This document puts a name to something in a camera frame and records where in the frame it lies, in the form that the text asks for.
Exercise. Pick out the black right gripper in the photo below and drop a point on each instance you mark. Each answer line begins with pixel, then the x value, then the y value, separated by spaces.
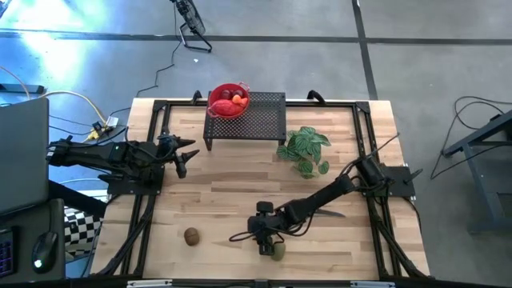
pixel 264 228

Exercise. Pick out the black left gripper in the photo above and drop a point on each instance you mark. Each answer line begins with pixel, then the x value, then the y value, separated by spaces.
pixel 170 148

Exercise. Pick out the large green oval fruit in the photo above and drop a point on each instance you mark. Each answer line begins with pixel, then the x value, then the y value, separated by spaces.
pixel 279 253

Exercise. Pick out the red orange mango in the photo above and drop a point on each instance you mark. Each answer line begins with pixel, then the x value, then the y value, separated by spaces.
pixel 226 108

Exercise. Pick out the red colander bowl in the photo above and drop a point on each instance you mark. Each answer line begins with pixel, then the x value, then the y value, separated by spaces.
pixel 214 94

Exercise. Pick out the dark red pomegranate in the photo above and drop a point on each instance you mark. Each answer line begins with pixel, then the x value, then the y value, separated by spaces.
pixel 226 94
pixel 238 93

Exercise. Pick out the orange persimmon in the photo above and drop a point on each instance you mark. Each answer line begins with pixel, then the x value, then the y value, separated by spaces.
pixel 237 99

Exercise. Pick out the brown kiwi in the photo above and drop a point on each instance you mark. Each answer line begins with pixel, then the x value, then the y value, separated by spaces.
pixel 191 236

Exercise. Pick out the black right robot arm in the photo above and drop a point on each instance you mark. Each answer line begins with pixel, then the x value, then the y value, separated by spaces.
pixel 324 196

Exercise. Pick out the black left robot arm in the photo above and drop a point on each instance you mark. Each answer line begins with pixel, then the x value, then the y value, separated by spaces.
pixel 92 154

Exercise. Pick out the black perforated metal shelf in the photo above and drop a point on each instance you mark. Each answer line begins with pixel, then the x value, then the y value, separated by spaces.
pixel 256 124

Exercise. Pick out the green leafy potted plant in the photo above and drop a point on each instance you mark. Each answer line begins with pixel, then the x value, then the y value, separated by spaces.
pixel 304 152

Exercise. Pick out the black floor fan stand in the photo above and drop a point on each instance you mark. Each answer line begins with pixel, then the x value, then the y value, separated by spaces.
pixel 192 20

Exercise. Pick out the black white checkered board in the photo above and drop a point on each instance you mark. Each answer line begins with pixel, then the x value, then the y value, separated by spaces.
pixel 82 230

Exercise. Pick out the grey desk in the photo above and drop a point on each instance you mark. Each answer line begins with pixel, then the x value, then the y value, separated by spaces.
pixel 40 216

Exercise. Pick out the grey laptop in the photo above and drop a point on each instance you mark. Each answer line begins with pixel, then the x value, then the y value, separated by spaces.
pixel 22 156

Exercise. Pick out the black computer mouse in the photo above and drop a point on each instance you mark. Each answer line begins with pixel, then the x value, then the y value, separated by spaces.
pixel 45 252

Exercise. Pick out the black keyboard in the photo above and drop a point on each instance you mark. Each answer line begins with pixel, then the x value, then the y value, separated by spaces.
pixel 6 254

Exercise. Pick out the dark side table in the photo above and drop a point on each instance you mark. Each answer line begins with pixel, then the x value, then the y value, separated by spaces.
pixel 480 168

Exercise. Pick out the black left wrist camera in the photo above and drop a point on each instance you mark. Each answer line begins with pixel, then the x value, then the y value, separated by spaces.
pixel 181 170

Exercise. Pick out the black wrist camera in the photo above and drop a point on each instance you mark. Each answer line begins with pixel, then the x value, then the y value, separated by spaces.
pixel 265 207
pixel 181 170

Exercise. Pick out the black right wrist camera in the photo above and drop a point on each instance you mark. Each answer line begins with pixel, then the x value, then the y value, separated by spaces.
pixel 265 207

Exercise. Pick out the black rig frame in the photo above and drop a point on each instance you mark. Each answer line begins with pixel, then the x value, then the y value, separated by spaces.
pixel 158 116

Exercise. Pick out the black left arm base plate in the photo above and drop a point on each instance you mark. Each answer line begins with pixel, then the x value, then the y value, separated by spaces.
pixel 136 186

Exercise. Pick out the silver aluminium bracket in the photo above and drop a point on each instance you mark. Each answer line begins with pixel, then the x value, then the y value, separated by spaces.
pixel 372 284
pixel 149 283

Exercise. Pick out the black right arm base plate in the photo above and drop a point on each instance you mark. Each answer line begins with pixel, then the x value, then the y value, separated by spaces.
pixel 400 182

